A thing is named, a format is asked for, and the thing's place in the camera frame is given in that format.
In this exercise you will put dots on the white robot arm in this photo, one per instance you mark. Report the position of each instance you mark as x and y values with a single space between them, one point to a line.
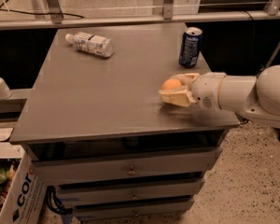
256 98

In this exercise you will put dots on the clear plastic water bottle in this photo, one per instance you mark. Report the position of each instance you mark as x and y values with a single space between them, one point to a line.
92 44

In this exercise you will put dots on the orange fruit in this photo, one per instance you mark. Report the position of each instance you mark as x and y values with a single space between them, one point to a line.
170 84

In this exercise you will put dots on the grey drawer cabinet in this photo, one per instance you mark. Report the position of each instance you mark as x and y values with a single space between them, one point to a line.
98 132

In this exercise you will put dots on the white cardboard box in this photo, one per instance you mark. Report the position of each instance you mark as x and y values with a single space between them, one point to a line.
21 191

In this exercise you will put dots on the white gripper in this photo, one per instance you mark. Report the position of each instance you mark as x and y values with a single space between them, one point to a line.
205 90

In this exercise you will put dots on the metal frame rail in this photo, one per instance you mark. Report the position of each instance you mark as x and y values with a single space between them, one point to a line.
86 22

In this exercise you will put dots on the blue pepsi can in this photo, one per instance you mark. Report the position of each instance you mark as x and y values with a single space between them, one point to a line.
190 47

